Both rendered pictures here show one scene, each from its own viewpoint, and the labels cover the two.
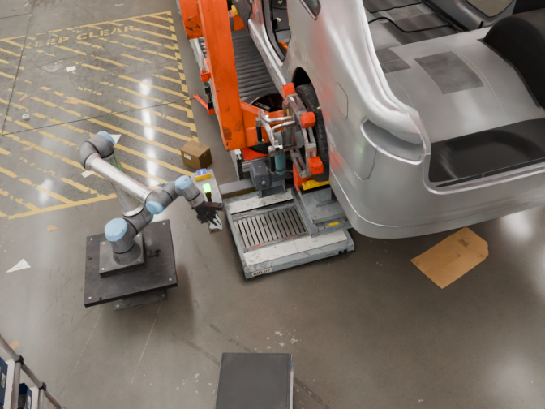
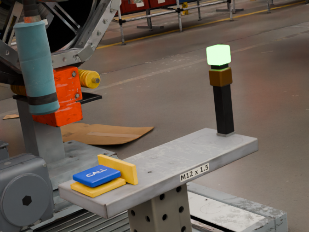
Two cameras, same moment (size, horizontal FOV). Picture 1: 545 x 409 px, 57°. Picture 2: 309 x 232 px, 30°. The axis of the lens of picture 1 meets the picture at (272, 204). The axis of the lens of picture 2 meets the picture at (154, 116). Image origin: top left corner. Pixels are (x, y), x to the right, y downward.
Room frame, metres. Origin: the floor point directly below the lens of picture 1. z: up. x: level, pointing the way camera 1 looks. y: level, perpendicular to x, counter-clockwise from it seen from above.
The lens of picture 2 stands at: (3.24, 1.52, 0.87)
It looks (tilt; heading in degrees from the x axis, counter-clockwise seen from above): 15 degrees down; 244
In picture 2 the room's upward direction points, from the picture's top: 7 degrees counter-clockwise
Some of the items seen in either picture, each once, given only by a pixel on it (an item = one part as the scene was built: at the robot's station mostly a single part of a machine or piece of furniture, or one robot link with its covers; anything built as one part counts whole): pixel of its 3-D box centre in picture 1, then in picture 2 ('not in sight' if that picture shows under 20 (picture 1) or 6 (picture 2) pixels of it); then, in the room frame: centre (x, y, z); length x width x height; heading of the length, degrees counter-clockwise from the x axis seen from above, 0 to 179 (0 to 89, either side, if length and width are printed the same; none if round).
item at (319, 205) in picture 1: (323, 188); (42, 136); (2.74, -0.39, 0.32); 0.40 x 0.30 x 0.28; 12
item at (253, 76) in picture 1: (252, 92); not in sight; (4.44, 0.09, 0.14); 2.47 x 0.85 x 0.27; 12
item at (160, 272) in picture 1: (135, 271); not in sight; (2.26, 1.01, 0.15); 0.60 x 0.60 x 0.30; 9
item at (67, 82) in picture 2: (305, 176); (53, 95); (2.71, -0.26, 0.48); 0.16 x 0.12 x 0.17; 102
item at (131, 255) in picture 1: (125, 248); not in sight; (2.26, 1.02, 0.40); 0.19 x 0.19 x 0.10
